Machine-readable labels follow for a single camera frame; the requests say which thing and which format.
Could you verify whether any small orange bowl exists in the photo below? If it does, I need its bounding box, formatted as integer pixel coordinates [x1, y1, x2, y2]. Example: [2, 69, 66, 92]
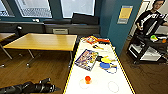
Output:
[84, 75, 93, 84]

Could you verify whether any large wooden table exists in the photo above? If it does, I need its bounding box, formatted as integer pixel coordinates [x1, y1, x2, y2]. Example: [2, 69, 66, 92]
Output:
[3, 32, 78, 69]

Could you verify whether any blue picture book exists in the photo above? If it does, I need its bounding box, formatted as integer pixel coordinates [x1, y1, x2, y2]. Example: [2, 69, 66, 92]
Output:
[73, 48, 100, 72]

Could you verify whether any white yellow air hockey table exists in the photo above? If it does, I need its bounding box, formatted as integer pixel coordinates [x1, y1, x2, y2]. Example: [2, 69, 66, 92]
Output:
[62, 35, 136, 94]

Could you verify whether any grey chair back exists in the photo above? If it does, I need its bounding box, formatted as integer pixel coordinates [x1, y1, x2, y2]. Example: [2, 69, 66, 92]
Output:
[52, 28, 69, 35]

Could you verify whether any small black object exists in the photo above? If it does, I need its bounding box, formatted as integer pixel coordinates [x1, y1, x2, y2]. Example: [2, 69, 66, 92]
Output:
[95, 55, 104, 63]

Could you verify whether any blue paddle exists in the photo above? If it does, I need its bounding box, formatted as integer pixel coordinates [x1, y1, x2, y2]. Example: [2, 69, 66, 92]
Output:
[99, 62, 114, 70]

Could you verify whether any yellow paddle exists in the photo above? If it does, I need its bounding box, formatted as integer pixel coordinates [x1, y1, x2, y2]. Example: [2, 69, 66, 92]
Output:
[100, 56, 117, 65]

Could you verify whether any small yellow tool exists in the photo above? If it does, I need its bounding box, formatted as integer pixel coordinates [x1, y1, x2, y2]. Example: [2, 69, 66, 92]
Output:
[92, 44, 105, 51]

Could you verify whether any orange game box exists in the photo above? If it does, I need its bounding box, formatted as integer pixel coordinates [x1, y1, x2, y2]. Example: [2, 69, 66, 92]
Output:
[83, 35, 100, 46]

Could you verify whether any small wooden table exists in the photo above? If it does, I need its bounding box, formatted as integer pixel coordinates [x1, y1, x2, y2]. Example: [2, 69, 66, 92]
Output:
[0, 32, 16, 61]

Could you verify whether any dark grey bench sofa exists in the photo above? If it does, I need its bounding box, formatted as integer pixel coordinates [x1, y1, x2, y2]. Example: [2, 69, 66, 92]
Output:
[0, 19, 101, 37]

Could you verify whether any red long box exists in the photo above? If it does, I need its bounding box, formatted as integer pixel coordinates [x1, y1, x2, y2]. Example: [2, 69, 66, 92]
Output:
[97, 38, 111, 45]

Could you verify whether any black cushion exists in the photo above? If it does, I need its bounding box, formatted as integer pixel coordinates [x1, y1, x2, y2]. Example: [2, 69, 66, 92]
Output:
[71, 12, 100, 26]

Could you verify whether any wide window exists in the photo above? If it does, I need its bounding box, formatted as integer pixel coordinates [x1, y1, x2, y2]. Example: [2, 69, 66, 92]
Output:
[59, 0, 97, 19]
[14, 0, 53, 19]

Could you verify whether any narrow window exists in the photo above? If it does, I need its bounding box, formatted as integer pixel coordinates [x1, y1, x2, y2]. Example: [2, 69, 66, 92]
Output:
[0, 0, 9, 17]

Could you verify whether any white storage bin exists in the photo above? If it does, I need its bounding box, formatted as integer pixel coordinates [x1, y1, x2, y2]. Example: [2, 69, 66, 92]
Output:
[129, 44, 164, 62]

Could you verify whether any black wheeled cart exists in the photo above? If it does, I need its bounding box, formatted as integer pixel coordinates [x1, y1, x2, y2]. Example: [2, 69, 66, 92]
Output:
[126, 31, 168, 65]

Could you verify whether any green item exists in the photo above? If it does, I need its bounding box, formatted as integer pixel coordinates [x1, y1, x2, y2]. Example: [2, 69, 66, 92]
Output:
[150, 34, 159, 42]

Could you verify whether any person in black shirt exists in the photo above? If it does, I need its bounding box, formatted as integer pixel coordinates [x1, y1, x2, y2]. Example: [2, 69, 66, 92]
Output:
[134, 0, 168, 36]

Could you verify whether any orange item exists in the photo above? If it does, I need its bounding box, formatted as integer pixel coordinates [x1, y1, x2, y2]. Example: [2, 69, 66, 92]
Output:
[161, 38, 168, 44]

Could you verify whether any yellow wall poster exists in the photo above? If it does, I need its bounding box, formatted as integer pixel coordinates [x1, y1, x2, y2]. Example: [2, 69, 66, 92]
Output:
[117, 4, 134, 25]

